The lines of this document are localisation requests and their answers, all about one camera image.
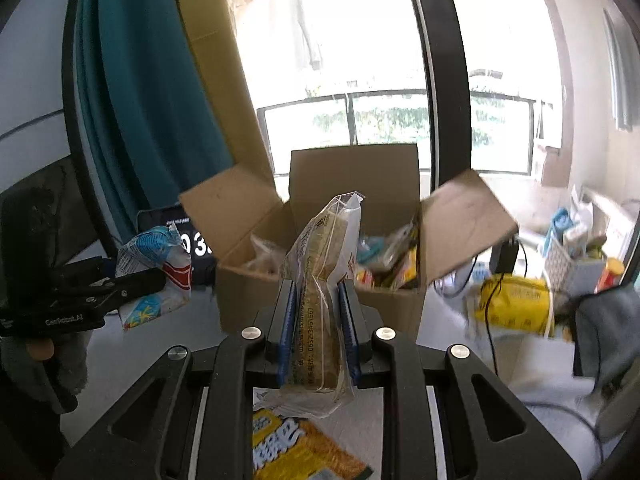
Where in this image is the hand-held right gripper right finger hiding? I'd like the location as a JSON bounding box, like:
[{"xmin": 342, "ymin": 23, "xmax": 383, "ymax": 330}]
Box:
[{"xmin": 339, "ymin": 281, "xmax": 584, "ymax": 480}]

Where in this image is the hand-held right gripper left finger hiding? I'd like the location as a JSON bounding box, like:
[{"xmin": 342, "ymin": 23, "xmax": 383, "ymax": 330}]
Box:
[{"xmin": 52, "ymin": 280, "xmax": 297, "ymax": 480}]

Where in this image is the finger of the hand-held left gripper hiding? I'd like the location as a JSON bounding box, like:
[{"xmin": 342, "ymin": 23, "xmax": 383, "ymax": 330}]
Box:
[{"xmin": 99, "ymin": 268, "xmax": 167, "ymax": 312}]

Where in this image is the blue white snack packet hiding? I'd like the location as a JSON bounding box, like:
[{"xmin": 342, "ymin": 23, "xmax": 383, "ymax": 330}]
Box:
[{"xmin": 116, "ymin": 224, "xmax": 195, "ymax": 332}]

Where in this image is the clear beige snack packet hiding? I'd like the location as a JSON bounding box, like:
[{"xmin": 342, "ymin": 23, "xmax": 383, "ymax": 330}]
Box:
[{"xmin": 255, "ymin": 191, "xmax": 363, "ymax": 418}]

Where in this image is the brown cardboard box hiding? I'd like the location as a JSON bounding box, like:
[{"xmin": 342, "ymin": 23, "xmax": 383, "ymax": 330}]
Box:
[{"xmin": 179, "ymin": 142, "xmax": 519, "ymax": 343}]

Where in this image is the person's left forearm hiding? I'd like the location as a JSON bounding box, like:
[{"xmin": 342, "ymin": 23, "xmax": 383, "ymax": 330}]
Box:
[{"xmin": 0, "ymin": 332, "xmax": 90, "ymax": 411}]

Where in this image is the person's left hand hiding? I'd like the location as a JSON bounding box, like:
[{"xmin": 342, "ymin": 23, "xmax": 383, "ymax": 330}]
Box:
[{"xmin": 26, "ymin": 338, "xmax": 55, "ymax": 362}]

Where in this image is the black tablet with clock display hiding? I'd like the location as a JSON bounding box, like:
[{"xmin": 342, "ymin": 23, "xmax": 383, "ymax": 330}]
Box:
[{"xmin": 137, "ymin": 205, "xmax": 218, "ymax": 288}]

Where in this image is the yellow blue snack packet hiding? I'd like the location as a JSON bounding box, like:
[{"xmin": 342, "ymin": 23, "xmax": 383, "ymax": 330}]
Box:
[{"xmin": 251, "ymin": 406, "xmax": 375, "ymax": 480}]

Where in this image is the yellow tissue pack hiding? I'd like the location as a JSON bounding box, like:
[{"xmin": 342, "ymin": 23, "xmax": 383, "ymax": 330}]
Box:
[{"xmin": 474, "ymin": 274, "xmax": 557, "ymax": 339}]

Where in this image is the black charger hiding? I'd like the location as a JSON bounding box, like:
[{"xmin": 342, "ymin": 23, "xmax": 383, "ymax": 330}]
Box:
[{"xmin": 489, "ymin": 240, "xmax": 521, "ymax": 277}]

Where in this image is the teal curtain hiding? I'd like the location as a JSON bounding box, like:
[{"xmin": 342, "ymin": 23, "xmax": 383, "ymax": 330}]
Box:
[{"xmin": 75, "ymin": 0, "xmax": 236, "ymax": 231}]

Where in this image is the white plastic basket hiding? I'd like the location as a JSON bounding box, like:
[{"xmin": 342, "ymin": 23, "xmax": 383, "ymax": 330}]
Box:
[{"xmin": 542, "ymin": 232, "xmax": 608, "ymax": 296}]

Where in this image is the yellow curtain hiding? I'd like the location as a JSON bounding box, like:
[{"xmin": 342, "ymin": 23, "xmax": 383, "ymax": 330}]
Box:
[{"xmin": 172, "ymin": 0, "xmax": 276, "ymax": 181}]

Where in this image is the black balcony railing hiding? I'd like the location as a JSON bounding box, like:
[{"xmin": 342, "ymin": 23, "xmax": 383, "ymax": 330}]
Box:
[{"xmin": 256, "ymin": 89, "xmax": 535, "ymax": 177}]

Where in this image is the blue white carton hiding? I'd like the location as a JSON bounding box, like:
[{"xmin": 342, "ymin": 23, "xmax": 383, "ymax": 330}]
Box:
[{"xmin": 550, "ymin": 207, "xmax": 592, "ymax": 256}]

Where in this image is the grey cloth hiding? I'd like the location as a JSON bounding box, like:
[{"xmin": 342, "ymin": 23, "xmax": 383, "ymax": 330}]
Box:
[{"xmin": 574, "ymin": 287, "xmax": 640, "ymax": 401}]

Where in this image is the red yellow can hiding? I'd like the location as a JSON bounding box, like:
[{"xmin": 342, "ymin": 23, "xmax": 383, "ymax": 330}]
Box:
[{"xmin": 596, "ymin": 257, "xmax": 627, "ymax": 295}]

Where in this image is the white air conditioner unit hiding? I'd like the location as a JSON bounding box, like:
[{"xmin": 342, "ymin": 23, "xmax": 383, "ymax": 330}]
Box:
[{"xmin": 580, "ymin": 187, "xmax": 640, "ymax": 256}]

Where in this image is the long black cable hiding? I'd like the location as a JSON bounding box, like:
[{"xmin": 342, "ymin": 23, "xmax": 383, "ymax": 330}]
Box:
[{"xmin": 477, "ymin": 240, "xmax": 603, "ymax": 461}]

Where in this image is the black window post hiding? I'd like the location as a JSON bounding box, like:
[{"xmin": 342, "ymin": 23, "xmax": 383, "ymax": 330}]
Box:
[{"xmin": 402, "ymin": 0, "xmax": 473, "ymax": 196}]

